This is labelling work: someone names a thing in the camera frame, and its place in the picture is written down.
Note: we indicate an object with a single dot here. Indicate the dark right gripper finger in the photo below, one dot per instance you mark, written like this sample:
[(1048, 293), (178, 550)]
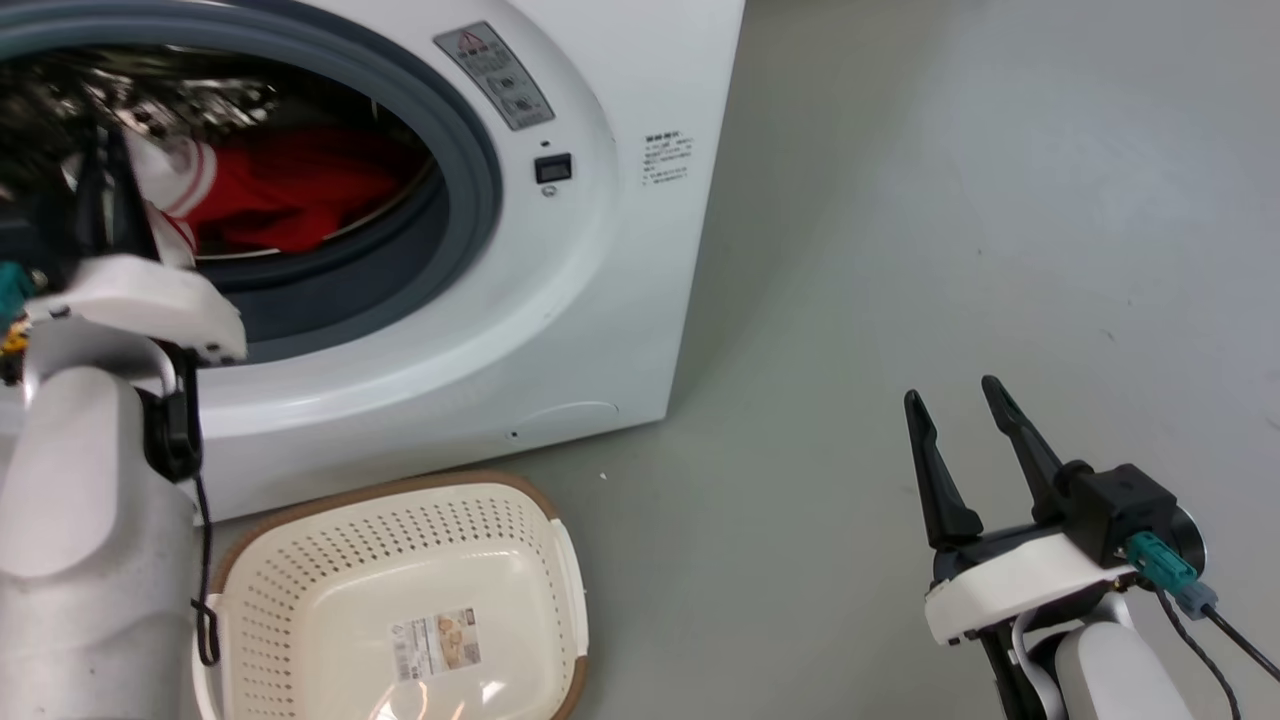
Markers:
[(938, 480), (1020, 440)]

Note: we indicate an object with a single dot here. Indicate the printed paper label sticker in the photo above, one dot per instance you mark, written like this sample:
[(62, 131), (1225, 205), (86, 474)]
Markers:
[(438, 645)]

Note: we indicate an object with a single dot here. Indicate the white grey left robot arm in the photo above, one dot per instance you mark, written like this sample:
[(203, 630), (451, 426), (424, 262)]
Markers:
[(80, 540)]

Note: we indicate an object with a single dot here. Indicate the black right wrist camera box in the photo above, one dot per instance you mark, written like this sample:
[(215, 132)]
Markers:
[(1125, 510)]

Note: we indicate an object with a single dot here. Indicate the white garment with red stripes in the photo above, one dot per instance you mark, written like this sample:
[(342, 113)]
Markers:
[(180, 175)]

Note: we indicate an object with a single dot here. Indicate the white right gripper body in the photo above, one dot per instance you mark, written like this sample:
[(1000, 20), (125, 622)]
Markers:
[(1020, 585)]

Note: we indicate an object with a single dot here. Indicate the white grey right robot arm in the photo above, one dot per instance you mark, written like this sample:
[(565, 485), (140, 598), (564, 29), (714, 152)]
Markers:
[(1110, 670)]

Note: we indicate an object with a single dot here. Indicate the cream perforated laundry basket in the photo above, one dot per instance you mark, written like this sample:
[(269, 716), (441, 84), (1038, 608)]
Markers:
[(400, 590)]

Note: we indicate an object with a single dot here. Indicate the white front-load washing machine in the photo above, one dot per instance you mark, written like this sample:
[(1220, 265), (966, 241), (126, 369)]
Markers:
[(600, 280)]

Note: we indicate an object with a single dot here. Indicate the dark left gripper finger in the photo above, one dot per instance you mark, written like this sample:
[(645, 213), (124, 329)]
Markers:
[(88, 200), (130, 205)]

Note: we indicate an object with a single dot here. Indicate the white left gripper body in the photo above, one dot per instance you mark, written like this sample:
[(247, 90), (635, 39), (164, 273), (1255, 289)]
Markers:
[(140, 300)]

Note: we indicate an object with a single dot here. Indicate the grey warning sticker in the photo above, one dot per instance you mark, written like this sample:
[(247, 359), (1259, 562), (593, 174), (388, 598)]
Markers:
[(494, 75)]

